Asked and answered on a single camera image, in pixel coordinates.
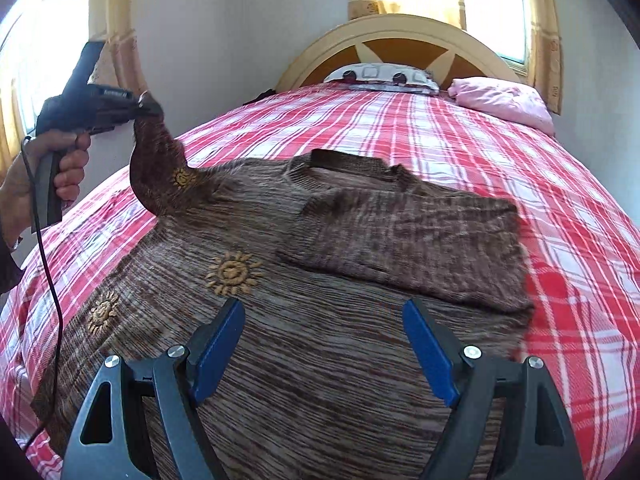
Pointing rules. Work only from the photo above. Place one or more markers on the bright window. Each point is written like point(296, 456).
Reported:
point(492, 5)
point(45, 30)

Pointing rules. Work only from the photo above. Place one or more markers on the white patterned pillow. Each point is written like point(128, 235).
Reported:
point(380, 77)

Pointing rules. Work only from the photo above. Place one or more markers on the red plaid bedspread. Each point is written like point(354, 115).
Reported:
point(575, 260)

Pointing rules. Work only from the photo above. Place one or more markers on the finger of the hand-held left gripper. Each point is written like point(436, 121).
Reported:
point(147, 109)

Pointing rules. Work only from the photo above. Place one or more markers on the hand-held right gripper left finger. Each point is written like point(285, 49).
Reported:
point(220, 352)

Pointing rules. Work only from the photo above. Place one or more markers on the cream and brown headboard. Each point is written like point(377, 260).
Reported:
point(400, 50)

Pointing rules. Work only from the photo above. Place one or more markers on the pink pillow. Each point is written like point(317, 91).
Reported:
point(500, 100)

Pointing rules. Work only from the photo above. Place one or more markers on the brown knitted sweater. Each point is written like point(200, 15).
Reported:
point(320, 360)

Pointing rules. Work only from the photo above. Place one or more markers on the person's left hand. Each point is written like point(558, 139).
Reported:
point(75, 160)

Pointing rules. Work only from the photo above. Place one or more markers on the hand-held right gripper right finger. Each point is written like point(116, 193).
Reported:
point(430, 355)

